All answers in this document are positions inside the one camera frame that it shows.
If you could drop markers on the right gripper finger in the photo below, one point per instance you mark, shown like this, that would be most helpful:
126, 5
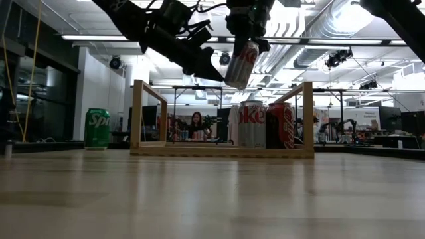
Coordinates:
263, 44
240, 46

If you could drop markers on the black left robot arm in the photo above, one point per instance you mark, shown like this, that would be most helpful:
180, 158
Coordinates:
126, 16

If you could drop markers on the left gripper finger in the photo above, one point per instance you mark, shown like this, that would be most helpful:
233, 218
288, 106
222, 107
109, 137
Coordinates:
209, 73

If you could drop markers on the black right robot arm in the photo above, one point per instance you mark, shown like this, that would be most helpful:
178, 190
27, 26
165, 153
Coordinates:
405, 23

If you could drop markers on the red Coca-Cola can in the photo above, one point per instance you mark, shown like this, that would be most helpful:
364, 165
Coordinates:
280, 126

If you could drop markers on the small white post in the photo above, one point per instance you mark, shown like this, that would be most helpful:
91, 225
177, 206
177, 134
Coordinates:
8, 149

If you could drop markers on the wooden slatted shelf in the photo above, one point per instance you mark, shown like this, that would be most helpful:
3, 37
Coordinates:
216, 152

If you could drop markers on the silver Diet Coke can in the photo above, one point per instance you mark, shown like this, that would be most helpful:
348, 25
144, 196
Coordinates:
240, 69
251, 132

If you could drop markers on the person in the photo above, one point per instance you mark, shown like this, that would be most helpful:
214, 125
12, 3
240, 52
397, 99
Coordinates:
196, 119

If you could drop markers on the silver ventilation duct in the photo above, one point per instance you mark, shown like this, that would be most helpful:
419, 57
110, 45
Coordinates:
308, 56

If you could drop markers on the white sign board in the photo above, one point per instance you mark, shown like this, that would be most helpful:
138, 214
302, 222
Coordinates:
360, 114

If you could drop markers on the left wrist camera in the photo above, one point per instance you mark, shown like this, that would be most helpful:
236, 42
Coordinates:
176, 11

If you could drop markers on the green Sprite can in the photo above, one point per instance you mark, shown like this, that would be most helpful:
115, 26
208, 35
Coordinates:
97, 131

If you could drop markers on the black ceiling spotlight cluster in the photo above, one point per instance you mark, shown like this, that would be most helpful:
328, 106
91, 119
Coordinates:
333, 60

